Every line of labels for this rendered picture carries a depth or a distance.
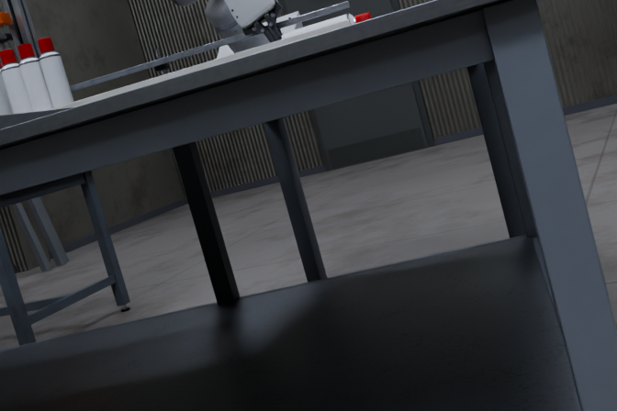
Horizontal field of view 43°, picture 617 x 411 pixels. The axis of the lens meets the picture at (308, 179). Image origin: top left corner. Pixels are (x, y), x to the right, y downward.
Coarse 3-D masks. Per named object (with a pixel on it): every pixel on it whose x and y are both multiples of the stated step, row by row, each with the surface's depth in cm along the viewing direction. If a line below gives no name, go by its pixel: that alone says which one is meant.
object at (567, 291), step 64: (512, 0) 88; (320, 64) 95; (384, 64) 93; (448, 64) 92; (512, 64) 89; (128, 128) 101; (192, 128) 99; (512, 128) 90; (0, 192) 106; (192, 192) 247; (576, 192) 90; (448, 256) 231; (512, 256) 211; (576, 256) 91; (192, 320) 239; (256, 320) 217; (320, 320) 199; (384, 320) 184; (448, 320) 171; (512, 320) 160; (576, 320) 92; (0, 384) 224; (64, 384) 205; (128, 384) 190; (192, 384) 176; (256, 384) 164; (320, 384) 153; (384, 384) 144; (448, 384) 136; (512, 384) 129; (576, 384) 93
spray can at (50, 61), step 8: (40, 40) 188; (48, 40) 189; (40, 48) 189; (48, 48) 189; (40, 56) 189; (48, 56) 188; (56, 56) 189; (40, 64) 189; (48, 64) 188; (56, 64) 188; (48, 72) 188; (56, 72) 188; (64, 72) 190; (48, 80) 189; (56, 80) 188; (64, 80) 190; (48, 88) 189; (56, 88) 188; (64, 88) 189; (56, 96) 189; (64, 96) 189; (72, 96) 191; (56, 104) 189; (64, 104) 189
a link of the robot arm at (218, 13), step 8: (208, 0) 235; (216, 0) 232; (208, 8) 233; (216, 8) 231; (224, 8) 230; (208, 16) 233; (216, 16) 232; (224, 16) 231; (232, 16) 232; (216, 24) 234; (224, 24) 233; (232, 24) 234
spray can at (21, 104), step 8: (0, 56) 191; (8, 56) 190; (8, 64) 190; (16, 64) 190; (8, 72) 189; (16, 72) 190; (8, 80) 190; (16, 80) 190; (8, 88) 190; (16, 88) 190; (24, 88) 191; (8, 96) 192; (16, 96) 190; (24, 96) 191; (16, 104) 190; (24, 104) 190; (16, 112) 191; (24, 112) 190
